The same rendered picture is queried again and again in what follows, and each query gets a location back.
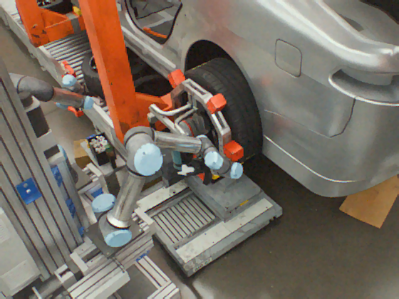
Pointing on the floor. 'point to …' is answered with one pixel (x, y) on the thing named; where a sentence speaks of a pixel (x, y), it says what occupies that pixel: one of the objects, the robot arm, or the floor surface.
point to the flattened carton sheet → (372, 202)
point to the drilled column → (112, 185)
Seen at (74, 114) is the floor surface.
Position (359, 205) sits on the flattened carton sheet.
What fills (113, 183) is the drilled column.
